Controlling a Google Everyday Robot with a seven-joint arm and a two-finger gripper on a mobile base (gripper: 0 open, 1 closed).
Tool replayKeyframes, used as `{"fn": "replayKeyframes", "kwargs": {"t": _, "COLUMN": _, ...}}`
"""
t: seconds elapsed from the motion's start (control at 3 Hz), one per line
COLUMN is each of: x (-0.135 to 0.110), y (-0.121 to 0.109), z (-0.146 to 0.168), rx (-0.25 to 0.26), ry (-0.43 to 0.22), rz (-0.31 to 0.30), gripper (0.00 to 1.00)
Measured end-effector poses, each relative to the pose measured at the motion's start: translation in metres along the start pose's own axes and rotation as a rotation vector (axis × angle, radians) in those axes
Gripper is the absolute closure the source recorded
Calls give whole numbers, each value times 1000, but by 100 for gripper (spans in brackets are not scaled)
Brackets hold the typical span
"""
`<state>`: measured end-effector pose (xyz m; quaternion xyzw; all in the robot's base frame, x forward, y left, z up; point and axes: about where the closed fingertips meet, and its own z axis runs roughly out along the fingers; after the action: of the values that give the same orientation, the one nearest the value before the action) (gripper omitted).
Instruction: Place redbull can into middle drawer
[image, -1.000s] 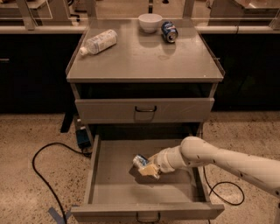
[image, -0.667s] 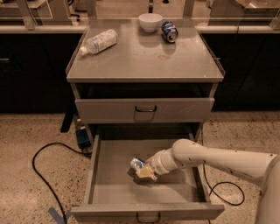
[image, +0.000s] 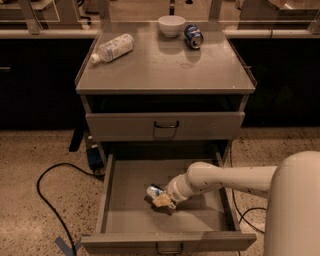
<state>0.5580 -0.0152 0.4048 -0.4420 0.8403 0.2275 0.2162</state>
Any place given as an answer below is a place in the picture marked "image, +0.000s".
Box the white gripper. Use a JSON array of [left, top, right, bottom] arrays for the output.
[[152, 174, 193, 210]]

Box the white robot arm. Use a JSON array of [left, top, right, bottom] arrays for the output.
[[147, 151, 320, 256]]

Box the open middle drawer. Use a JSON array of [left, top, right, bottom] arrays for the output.
[[82, 155, 257, 256]]

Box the closed top drawer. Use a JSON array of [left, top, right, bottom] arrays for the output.
[[86, 112, 245, 142]]

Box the grey metal drawer cabinet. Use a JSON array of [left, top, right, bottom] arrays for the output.
[[74, 20, 258, 256]]

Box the blue pepsi can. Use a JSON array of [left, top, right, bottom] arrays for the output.
[[184, 24, 204, 49]]

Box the blue power adapter box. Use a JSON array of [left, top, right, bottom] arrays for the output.
[[86, 147, 104, 170]]

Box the blue floor tape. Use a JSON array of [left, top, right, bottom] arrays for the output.
[[54, 234, 90, 256]]

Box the clear plastic water bottle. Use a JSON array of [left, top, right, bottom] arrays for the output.
[[90, 34, 134, 63]]

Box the white ceramic bowl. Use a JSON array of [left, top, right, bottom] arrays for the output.
[[158, 15, 185, 38]]

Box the dark counter cabinet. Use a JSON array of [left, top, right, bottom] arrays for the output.
[[0, 38, 320, 129]]

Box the black floor cable left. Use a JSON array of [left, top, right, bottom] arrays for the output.
[[36, 162, 106, 256]]

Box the black floor cable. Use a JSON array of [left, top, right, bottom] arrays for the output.
[[36, 162, 106, 256], [228, 146, 268, 235]]

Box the black floor cable right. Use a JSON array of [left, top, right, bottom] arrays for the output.
[[228, 146, 268, 235]]

